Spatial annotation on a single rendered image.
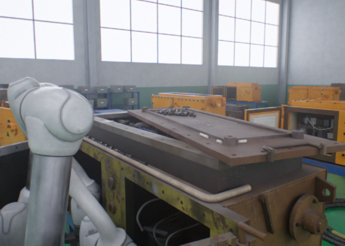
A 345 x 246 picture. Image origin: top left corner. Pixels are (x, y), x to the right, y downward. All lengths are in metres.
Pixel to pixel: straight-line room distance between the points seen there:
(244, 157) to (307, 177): 0.38
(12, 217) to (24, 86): 0.75
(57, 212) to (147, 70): 11.33
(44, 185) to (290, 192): 0.77
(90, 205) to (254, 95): 11.05
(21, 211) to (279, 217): 1.10
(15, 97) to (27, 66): 9.44
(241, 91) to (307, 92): 2.78
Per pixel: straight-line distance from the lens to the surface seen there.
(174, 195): 0.94
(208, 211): 0.83
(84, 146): 1.66
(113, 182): 1.34
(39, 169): 0.83
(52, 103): 0.76
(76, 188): 1.03
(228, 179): 0.91
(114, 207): 1.38
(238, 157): 0.82
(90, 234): 1.18
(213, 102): 4.93
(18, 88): 0.93
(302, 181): 1.14
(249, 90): 11.72
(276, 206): 1.04
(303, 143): 1.02
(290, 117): 3.87
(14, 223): 1.53
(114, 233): 1.06
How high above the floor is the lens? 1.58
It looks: 8 degrees down
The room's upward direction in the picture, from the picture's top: straight up
